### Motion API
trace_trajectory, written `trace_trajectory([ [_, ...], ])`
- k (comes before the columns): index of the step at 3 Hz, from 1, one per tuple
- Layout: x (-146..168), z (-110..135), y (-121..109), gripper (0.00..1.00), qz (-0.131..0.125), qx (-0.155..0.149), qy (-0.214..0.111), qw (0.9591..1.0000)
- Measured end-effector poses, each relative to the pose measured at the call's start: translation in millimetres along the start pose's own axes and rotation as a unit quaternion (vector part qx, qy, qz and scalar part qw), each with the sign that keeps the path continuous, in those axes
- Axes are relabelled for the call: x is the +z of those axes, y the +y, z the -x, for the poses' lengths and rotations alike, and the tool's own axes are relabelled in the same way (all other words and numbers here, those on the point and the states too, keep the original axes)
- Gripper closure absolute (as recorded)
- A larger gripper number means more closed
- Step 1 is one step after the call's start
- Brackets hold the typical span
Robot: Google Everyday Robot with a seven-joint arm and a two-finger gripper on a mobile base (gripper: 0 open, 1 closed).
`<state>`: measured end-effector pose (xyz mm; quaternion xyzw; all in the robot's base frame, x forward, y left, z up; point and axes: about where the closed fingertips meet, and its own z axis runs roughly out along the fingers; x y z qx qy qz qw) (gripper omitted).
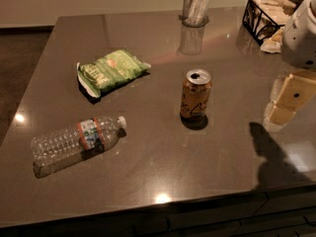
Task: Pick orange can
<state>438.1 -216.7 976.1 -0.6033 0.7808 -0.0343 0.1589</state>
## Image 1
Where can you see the green chip bag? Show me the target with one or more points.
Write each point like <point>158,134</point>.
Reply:
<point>110,71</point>

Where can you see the white packets beside basket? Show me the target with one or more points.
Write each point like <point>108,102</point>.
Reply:
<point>273,44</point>

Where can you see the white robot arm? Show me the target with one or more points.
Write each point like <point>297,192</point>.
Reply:
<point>298,48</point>

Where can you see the black wire basket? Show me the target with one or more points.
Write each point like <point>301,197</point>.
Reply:
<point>263,18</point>

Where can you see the clear cup with utensils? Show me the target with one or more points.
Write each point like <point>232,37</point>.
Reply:
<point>195,13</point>

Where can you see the clear plastic water bottle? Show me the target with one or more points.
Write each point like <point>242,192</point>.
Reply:
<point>64,148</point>

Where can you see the orange soda can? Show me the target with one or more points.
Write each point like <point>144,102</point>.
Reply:
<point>195,94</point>

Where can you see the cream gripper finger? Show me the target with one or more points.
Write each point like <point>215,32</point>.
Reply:
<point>289,94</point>

